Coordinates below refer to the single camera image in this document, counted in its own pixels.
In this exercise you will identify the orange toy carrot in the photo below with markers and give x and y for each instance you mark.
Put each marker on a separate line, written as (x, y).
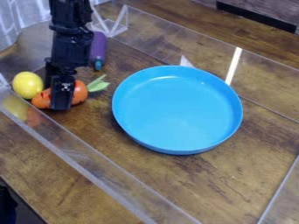
(42, 100)

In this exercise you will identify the yellow toy lemon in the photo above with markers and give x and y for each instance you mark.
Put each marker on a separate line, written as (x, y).
(27, 84)

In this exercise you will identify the blue round plate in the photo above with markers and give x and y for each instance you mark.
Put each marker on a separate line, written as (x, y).
(176, 109)

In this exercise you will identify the black bar in background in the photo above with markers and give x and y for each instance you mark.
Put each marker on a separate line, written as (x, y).
(266, 20)

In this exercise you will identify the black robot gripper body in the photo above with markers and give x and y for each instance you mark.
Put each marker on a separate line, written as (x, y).
(70, 48)

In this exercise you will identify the clear acrylic enclosure wall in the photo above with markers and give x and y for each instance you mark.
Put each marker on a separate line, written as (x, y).
(80, 171)

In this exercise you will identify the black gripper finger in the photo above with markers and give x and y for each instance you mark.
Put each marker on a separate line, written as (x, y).
(62, 91)
(50, 73)

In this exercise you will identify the purple toy eggplant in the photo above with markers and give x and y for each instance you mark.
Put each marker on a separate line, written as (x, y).
(98, 52)

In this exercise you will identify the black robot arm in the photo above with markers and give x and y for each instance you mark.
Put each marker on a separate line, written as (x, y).
(70, 48)

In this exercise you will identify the white patterned curtain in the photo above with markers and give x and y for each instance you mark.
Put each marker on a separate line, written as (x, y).
(22, 13)

